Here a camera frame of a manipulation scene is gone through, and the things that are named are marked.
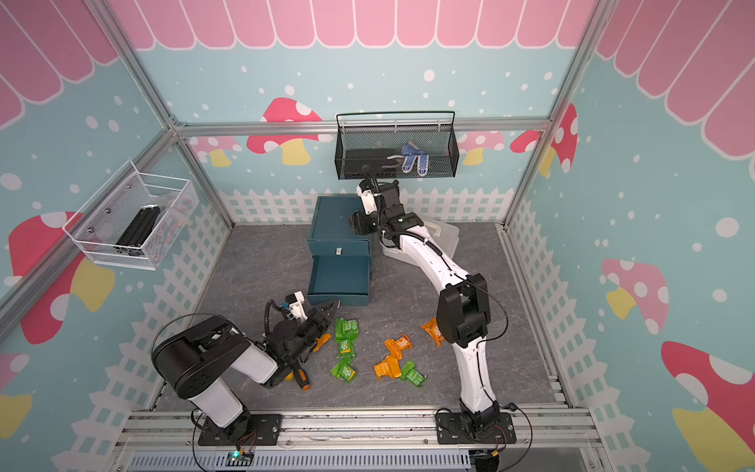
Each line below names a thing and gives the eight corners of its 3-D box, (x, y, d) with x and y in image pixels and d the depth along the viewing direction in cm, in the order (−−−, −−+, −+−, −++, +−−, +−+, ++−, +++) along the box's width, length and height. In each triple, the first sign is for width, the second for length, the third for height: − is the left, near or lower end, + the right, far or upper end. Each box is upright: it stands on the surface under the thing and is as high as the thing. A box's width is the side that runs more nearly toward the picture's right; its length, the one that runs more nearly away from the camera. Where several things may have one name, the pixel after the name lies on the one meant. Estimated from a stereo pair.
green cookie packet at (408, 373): (398, 376, 85) (398, 373, 83) (409, 362, 87) (410, 359, 86) (415, 391, 82) (416, 389, 81) (427, 376, 85) (427, 374, 83)
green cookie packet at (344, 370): (330, 373, 85) (329, 371, 83) (341, 356, 88) (340, 353, 87) (351, 386, 83) (350, 383, 81) (362, 367, 86) (361, 365, 84)
